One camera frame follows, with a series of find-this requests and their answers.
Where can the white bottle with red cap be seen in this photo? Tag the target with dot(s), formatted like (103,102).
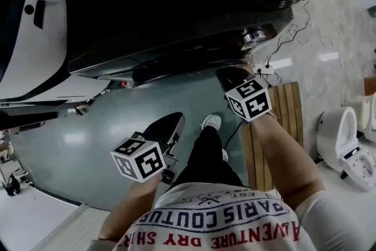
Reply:
(125,84)

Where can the person's left white shoe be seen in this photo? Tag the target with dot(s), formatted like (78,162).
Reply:
(211,121)

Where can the white door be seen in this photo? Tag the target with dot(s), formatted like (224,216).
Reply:
(35,220)

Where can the person's right forearm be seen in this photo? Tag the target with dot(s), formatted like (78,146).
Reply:
(285,155)

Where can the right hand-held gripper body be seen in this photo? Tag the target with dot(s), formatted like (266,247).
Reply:
(252,100)

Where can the brown wooden shelf unit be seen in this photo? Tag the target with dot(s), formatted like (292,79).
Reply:
(26,122)

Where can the person's right white shoe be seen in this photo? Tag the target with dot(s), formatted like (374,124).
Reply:
(225,155)

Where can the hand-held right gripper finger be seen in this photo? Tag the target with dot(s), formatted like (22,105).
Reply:
(233,78)

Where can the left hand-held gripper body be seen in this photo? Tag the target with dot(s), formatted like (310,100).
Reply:
(138,160)

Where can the person's white shoe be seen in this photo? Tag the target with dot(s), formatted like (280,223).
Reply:
(211,121)
(225,155)

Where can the white power strip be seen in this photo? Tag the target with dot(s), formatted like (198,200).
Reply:
(263,68)

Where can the person's white printed shirt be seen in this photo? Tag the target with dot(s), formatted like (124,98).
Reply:
(217,220)

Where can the brown cardboard box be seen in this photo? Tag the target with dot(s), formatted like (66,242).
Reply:
(370,85)

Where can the wooden slat floor mat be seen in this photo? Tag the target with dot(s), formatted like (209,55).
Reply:
(285,126)

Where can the black backpack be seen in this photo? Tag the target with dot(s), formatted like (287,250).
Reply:
(11,185)

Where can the white toilet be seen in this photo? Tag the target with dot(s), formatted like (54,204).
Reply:
(367,114)
(340,141)

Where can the person's black trousers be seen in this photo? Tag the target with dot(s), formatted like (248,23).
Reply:
(208,161)

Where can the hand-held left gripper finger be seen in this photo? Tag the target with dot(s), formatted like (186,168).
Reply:
(171,126)

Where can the black washing machine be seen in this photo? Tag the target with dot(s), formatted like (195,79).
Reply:
(147,8)

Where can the white and black service robot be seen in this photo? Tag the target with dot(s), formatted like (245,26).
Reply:
(38,61)

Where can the person's left forearm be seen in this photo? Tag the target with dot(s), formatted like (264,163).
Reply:
(129,208)

